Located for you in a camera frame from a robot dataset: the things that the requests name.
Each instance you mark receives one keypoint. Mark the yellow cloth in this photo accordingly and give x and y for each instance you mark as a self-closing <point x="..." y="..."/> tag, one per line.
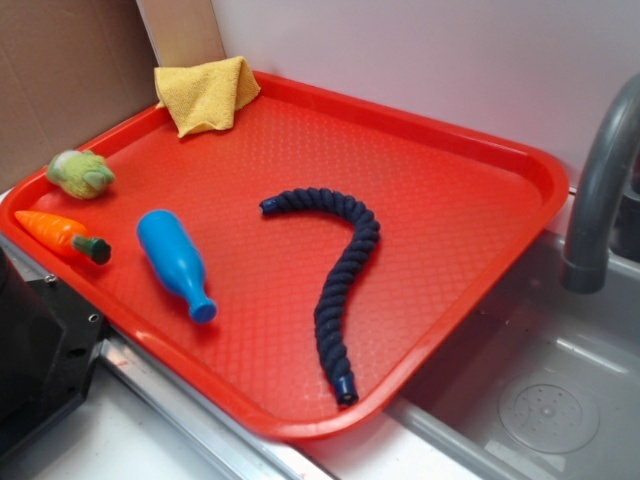
<point x="207" y="96"/>

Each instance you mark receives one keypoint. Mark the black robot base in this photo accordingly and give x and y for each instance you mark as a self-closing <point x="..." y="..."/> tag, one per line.
<point x="50" y="340"/>

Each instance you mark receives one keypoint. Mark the red plastic tray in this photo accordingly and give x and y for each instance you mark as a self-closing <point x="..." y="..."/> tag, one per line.
<point x="455" y="207"/>

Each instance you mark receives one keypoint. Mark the blue plastic bottle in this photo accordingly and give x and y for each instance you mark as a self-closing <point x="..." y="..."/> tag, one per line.
<point x="176" y="262"/>

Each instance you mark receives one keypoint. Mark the green plush toy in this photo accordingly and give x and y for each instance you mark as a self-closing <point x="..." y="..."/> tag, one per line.
<point x="83" y="175"/>

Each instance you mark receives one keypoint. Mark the light wooden board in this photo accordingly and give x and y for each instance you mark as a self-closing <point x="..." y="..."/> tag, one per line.
<point x="182" y="33"/>

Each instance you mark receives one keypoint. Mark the orange toy carrot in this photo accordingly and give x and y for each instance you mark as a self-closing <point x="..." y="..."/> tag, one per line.
<point x="64" y="236"/>

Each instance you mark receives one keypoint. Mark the grey faucet spout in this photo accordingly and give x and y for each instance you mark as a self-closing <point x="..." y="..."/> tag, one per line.
<point x="605" y="212"/>

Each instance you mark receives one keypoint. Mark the grey plastic sink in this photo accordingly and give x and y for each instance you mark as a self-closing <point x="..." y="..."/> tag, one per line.
<point x="537" y="382"/>

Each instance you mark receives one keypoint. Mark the brown cardboard panel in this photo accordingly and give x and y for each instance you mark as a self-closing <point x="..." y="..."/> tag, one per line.
<point x="70" y="70"/>

